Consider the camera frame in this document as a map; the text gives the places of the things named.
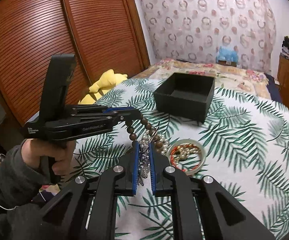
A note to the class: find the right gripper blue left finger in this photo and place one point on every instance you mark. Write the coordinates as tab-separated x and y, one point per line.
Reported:
132	169

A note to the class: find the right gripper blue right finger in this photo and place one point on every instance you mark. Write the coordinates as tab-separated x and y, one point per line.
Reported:
156	161

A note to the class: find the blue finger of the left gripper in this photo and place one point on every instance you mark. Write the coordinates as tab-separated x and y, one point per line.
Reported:
129	117
121	110

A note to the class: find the pale green jade bangle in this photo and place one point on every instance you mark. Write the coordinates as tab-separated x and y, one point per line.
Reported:
187	155

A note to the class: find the left forearm dark sleeve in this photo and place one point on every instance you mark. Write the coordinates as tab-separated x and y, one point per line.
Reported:
19	184

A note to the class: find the black square jewelry box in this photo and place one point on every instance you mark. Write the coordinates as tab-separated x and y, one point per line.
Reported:
185	95

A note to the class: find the person's left hand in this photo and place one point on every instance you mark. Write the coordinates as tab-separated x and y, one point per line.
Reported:
33	150

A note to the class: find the yellow pikachu plush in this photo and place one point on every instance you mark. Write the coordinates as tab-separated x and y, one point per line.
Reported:
106	83

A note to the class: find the palm leaf print blanket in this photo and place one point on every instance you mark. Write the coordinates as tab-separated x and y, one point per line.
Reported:
246	140

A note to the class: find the wooden louvered wardrobe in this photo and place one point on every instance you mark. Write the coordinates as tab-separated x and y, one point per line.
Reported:
103	34

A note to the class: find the floral quilt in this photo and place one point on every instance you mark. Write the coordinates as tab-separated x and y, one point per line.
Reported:
242	80

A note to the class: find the patterned lace curtain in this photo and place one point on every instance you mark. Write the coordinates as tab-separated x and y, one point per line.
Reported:
197	30

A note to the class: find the blue plush toy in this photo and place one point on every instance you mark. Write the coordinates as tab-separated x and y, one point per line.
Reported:
227	57

